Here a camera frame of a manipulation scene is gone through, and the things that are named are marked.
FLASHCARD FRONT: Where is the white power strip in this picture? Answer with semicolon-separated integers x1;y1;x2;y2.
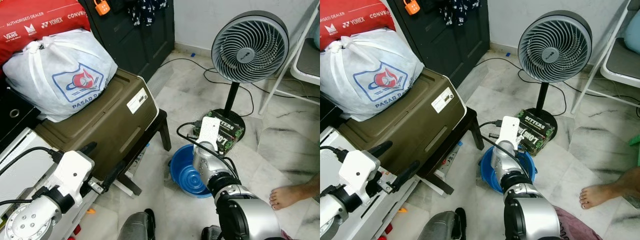
131;144;152;172
440;141;464;174

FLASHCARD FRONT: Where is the black low stool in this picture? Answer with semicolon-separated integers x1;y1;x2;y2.
425;107;486;196
112;109;172;197

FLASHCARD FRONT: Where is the green black printed box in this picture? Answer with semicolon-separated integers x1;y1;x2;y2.
192;109;246;156
515;109;558;157

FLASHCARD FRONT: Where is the olive plastic storage box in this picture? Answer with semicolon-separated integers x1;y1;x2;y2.
350;67;468;176
34;67;160;182

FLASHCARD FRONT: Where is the blue plastic basin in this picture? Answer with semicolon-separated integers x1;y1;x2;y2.
169;144;213;199
480;146;538;195

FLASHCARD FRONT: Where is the grey robot left leg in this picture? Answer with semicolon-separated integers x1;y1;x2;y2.
417;207;468;240
117;209;156;240

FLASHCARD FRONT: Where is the grey robot leg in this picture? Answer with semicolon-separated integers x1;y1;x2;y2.
417;207;468;240
117;209;156;240
201;225;223;240

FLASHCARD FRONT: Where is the white printed plastic bag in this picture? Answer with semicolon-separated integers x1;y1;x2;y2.
320;28;426;122
2;28;119;123

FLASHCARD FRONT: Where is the person's bare foot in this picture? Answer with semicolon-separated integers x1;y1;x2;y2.
579;167;640;211
269;172;321;211

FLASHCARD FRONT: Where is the grey standing fan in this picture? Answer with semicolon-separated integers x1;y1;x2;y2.
515;10;594;132
202;10;291;143

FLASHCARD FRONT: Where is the grey robot right leg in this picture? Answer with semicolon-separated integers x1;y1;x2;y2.
201;225;223;240

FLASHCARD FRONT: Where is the dark panelled door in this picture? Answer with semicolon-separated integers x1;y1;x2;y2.
80;0;176;83
387;0;491;88

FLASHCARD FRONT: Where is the white folding chair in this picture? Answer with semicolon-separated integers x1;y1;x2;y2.
257;0;321;116
570;0;640;118

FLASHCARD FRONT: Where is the dark floral hanging cloth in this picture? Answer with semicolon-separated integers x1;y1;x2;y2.
440;0;483;27
111;0;168;27

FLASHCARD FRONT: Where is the red printed sports bag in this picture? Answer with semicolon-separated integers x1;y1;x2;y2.
320;0;396;51
0;0;92;68

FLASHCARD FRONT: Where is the pale blue cushion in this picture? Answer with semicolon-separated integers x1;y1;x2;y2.
622;10;640;56

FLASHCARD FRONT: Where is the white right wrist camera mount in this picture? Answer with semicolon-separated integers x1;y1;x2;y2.
198;116;221;152
498;116;521;148

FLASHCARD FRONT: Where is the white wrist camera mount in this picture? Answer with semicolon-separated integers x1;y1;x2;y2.
198;116;221;152
50;150;96;206
337;150;382;203
498;116;521;148

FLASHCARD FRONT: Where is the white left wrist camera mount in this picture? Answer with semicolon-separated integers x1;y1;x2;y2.
337;150;382;203
50;150;96;206

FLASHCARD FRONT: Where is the black left wrist camera cable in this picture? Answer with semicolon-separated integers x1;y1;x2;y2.
0;146;66;177
320;145;353;163

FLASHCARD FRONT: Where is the thin black floor cable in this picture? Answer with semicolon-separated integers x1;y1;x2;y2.
471;56;640;118
159;57;321;118

